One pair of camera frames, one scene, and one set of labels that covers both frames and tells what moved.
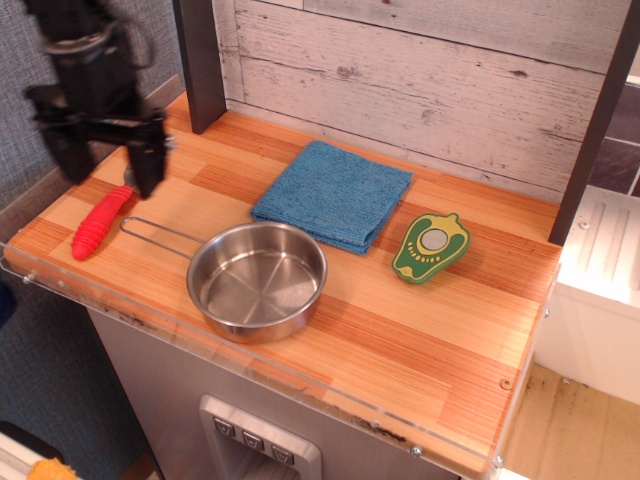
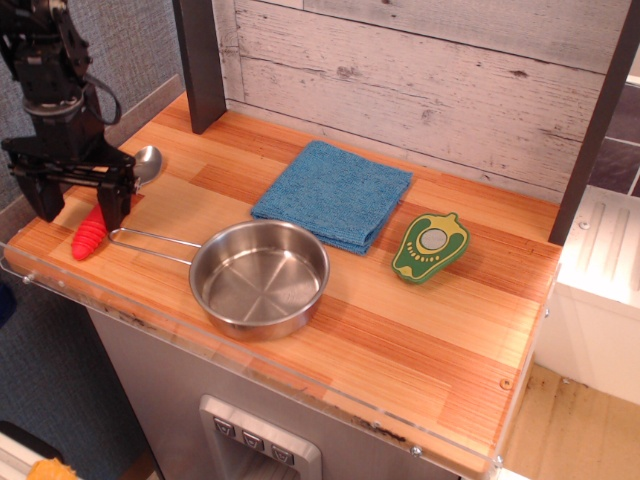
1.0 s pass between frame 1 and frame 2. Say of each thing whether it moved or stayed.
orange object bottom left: stayed
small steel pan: stayed
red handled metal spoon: stayed
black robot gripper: moved
